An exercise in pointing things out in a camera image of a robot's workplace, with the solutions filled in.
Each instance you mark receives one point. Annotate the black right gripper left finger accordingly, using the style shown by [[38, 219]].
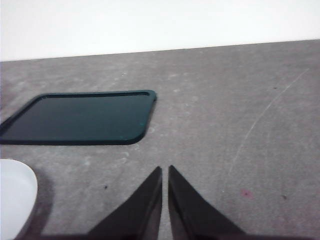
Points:
[[140, 212]]

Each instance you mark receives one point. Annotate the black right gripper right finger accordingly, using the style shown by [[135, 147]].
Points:
[[190, 215]]

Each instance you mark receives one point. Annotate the dark green flat tray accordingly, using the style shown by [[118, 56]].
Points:
[[80, 117]]

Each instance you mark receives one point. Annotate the pale grey round plate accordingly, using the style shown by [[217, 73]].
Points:
[[15, 195]]

